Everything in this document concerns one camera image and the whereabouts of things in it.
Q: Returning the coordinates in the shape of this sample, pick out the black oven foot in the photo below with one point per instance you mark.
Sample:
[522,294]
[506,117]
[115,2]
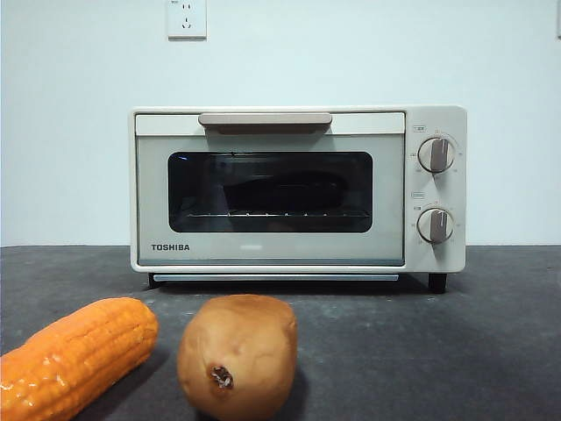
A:
[153,280]
[437,283]

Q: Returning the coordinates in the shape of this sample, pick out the cream oven knob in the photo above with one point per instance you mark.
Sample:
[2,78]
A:
[436,154]
[435,226]

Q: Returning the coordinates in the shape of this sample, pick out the metal oven crumb tray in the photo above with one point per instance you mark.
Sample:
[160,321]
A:
[271,277]

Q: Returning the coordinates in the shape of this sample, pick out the cream toaster oven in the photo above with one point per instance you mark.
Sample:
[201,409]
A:
[438,259]

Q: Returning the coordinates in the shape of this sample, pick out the oven door with glass window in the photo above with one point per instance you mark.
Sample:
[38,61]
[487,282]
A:
[271,245]

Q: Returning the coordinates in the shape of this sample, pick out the orange corn cob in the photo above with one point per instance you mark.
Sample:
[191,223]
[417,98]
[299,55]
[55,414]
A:
[79,355]

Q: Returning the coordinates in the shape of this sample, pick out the brown potato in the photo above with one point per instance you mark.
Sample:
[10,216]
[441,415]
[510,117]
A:
[236,346]

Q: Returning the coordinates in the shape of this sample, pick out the white wall socket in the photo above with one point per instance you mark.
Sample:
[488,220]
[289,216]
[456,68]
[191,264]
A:
[187,19]

